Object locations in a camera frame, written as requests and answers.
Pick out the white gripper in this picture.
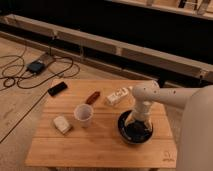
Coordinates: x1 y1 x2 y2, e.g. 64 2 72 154
124 101 153 133

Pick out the dark ceramic bowl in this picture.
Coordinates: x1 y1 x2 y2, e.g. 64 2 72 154
117 110 153 144

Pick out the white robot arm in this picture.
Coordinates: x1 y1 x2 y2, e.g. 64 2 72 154
125 80 213 171

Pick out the brown snack bar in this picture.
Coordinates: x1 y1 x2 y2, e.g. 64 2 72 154
86 91 100 105

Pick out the white plastic cup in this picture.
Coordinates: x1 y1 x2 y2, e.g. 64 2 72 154
74 104 94 128

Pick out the wooden table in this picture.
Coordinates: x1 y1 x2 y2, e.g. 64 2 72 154
25 80 177 168

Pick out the white small box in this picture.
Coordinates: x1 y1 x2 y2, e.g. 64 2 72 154
53 116 72 134

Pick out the black phone on floor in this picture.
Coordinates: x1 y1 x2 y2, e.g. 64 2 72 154
48 82 68 96

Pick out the blue power adapter box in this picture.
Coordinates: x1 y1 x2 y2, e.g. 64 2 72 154
27 61 45 74

